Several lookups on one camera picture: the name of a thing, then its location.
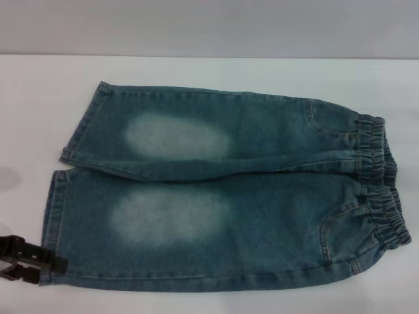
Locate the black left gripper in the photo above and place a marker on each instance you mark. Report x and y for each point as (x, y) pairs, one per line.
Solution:
(10, 243)

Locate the blue washed denim shorts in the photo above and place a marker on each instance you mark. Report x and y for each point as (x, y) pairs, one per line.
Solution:
(235, 229)

